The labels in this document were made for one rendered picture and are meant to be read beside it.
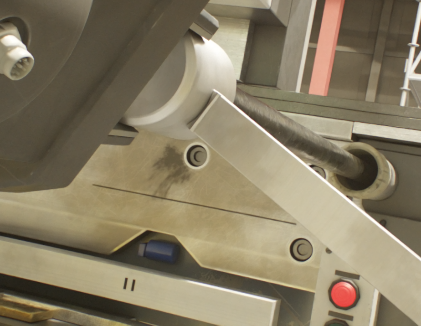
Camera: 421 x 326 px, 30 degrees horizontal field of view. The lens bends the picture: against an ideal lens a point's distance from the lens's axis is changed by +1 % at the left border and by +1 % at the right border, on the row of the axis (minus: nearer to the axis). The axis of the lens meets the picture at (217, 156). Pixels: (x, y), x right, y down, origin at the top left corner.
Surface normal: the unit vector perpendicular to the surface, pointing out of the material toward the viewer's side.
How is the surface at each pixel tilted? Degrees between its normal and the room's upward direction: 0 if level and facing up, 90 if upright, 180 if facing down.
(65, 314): 90
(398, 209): 90
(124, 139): 119
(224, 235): 90
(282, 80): 90
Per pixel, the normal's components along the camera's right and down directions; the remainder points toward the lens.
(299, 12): 0.93, 0.16
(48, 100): 0.72, 0.62
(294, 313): -0.32, -0.09
